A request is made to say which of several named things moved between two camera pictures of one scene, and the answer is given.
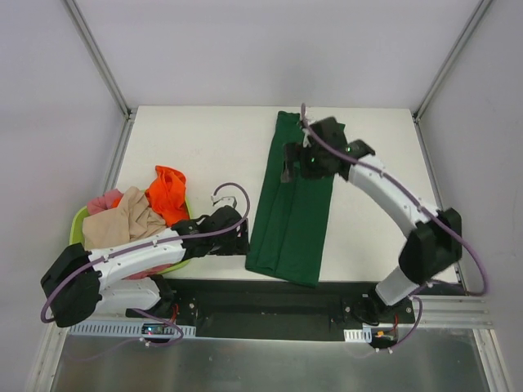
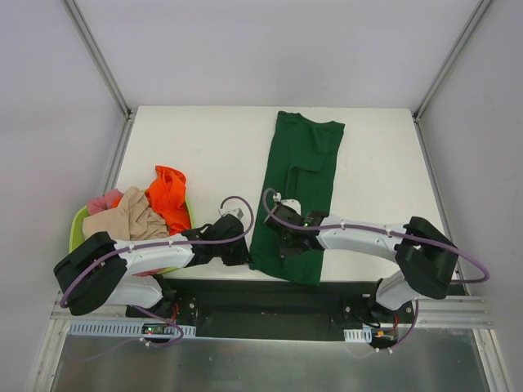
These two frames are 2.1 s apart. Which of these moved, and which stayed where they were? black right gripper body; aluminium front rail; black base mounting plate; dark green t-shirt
Moved: black right gripper body
Stayed: aluminium front rail; dark green t-shirt; black base mounting plate
